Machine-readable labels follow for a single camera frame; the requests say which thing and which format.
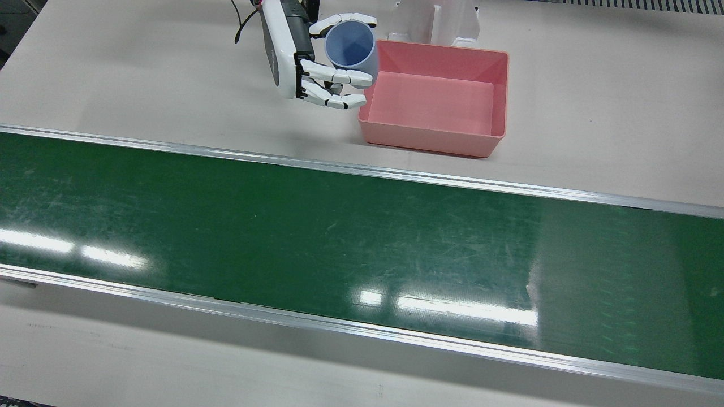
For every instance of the green conveyor belt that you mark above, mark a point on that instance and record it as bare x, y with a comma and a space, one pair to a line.
339, 243

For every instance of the pink plastic box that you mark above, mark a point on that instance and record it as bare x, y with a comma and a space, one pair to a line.
435, 102

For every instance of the right white-grey robot hand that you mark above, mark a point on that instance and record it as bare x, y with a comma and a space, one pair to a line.
283, 51

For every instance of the white stand base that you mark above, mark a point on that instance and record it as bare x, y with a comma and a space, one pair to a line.
447, 22

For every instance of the blue plastic cup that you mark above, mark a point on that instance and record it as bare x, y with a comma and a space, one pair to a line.
350, 48

